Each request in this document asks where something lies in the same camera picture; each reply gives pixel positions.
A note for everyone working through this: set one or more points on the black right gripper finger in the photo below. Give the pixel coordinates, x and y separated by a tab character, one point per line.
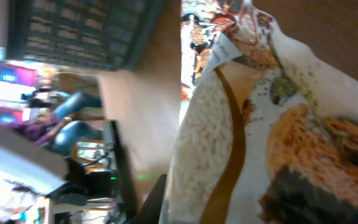
150	211

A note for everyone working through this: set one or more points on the beige seed pouch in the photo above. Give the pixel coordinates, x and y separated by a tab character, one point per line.
269	132

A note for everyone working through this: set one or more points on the background desk clutter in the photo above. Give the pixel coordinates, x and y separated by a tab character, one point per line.
61	178

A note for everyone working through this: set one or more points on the seated person in background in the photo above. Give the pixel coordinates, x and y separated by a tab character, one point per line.
59	130

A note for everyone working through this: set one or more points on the grey perforated plastic basket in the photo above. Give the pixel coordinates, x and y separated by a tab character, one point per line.
105	35

